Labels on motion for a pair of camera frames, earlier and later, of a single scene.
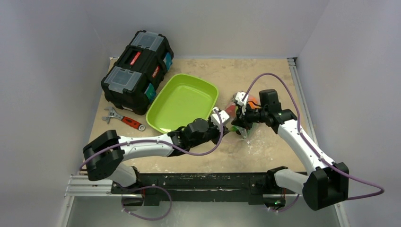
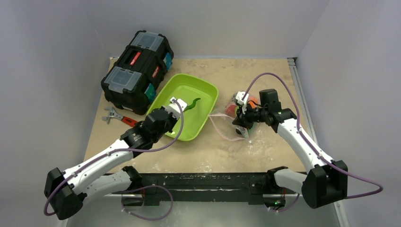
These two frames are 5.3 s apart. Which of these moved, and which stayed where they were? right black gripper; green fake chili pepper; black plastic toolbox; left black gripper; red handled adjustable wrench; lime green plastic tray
Moved: left black gripper; green fake chili pepper
Stayed: right black gripper; black plastic toolbox; red handled adjustable wrench; lime green plastic tray
